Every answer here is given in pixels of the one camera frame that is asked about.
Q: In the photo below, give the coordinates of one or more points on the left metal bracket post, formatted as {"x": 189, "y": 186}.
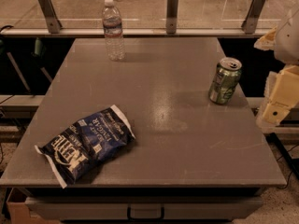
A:
{"x": 53, "y": 24}

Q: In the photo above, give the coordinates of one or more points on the grey table drawer with handle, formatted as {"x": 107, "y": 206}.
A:
{"x": 120, "y": 209}

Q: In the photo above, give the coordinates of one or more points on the green soda can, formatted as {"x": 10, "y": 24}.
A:
{"x": 227, "y": 75}

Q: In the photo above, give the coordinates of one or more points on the right metal bracket post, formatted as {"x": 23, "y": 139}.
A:
{"x": 249, "y": 25}

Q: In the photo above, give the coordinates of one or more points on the cardboard box under table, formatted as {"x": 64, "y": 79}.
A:
{"x": 20, "y": 213}

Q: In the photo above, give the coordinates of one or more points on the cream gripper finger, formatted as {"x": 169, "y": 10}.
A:
{"x": 267, "y": 41}
{"x": 281, "y": 95}

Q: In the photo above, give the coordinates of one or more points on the clear plastic water bottle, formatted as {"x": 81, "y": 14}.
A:
{"x": 112, "y": 26}

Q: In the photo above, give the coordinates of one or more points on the blue Kettle chips bag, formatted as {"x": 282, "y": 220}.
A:
{"x": 86, "y": 143}

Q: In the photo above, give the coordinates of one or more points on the clear acrylic barrier panel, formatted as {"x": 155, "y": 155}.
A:
{"x": 202, "y": 14}

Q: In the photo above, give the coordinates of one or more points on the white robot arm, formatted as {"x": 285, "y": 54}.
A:
{"x": 286, "y": 47}

